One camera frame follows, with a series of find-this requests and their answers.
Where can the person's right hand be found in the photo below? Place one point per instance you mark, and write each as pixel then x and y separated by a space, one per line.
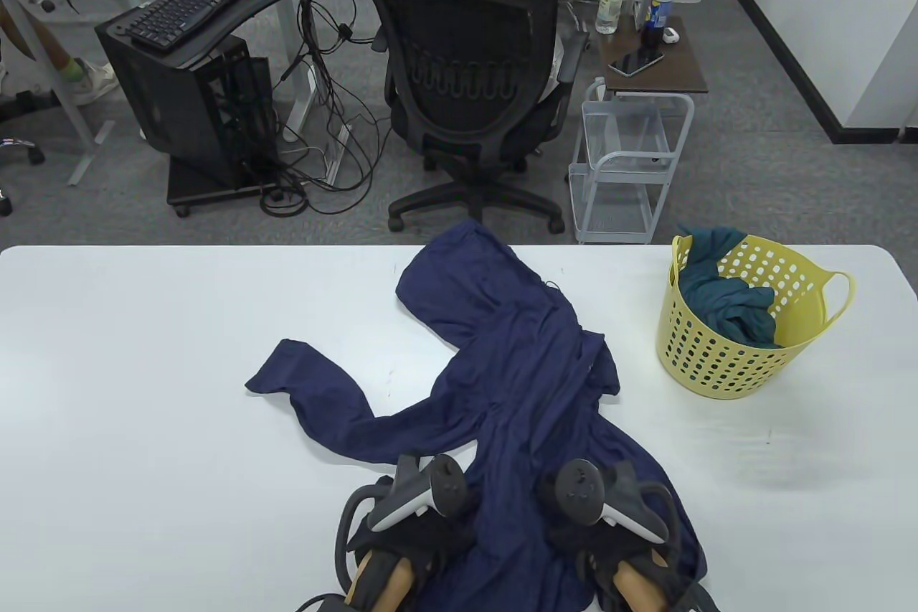
pixel 574 540

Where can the person's left hand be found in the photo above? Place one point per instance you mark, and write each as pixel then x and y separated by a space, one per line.
pixel 423 533

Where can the navy blue clothes jacket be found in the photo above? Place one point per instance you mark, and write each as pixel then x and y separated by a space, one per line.
pixel 516 368

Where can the teal zipper clothes jacket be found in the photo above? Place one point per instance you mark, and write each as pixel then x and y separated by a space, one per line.
pixel 724 296

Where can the person's right forearm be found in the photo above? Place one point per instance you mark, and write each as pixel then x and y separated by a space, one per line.
pixel 638 587

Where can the person's left forearm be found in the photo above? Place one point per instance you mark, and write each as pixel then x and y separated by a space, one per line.
pixel 384 583

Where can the grey left hand controller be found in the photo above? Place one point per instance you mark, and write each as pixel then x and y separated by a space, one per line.
pixel 412 493

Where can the grey hand controller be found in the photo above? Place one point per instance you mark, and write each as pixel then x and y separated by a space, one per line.
pixel 581 490
pixel 412 493

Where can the grey right hand controller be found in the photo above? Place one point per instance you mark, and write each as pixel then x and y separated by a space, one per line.
pixel 581 490

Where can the yellow perforated plastic basket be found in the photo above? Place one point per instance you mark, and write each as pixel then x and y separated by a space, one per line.
pixel 724 368

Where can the black mesh office chair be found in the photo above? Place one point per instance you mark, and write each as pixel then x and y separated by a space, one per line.
pixel 466 138

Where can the black rolling computer platform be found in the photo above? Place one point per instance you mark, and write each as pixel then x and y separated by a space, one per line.
pixel 193 185

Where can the black smartphone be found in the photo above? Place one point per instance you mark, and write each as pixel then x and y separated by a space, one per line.
pixel 635 63

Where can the brown side table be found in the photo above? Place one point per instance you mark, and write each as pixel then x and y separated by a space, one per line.
pixel 681 63

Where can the black computer tower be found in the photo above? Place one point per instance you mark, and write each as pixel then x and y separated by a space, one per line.
pixel 158 95

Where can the blue cap soda bottle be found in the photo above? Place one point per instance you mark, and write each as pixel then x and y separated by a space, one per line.
pixel 656 13

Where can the chrome chair base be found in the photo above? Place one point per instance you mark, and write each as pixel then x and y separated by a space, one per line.
pixel 29 154

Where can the black keyboard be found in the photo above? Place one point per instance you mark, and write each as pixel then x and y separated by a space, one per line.
pixel 190 6

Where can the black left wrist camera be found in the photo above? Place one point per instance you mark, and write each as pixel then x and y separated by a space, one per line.
pixel 326 603

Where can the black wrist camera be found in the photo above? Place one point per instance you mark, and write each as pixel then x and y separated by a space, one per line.
pixel 326 603
pixel 699 601

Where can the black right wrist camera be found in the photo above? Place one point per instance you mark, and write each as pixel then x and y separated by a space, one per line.
pixel 699 601

